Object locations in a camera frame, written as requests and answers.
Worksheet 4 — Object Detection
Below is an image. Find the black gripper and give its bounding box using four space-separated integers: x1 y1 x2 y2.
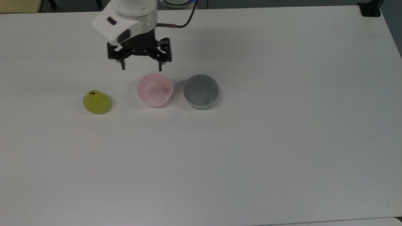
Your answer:
107 28 173 72

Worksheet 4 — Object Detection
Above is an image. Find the green pear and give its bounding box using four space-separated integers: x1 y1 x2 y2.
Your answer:
83 90 111 115

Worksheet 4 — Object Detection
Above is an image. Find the pink bowl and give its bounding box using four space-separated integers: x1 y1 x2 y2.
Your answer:
136 73 174 108

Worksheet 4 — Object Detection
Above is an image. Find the grey bowl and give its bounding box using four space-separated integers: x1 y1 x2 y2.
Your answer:
182 74 220 110

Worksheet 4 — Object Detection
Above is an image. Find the yellow board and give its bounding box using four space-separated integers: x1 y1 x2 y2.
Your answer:
0 0 43 13

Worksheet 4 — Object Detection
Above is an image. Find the black corner table clamp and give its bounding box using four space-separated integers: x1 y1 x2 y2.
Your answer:
358 0 384 17

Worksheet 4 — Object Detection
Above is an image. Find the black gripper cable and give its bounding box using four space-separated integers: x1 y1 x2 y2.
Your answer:
156 0 198 29

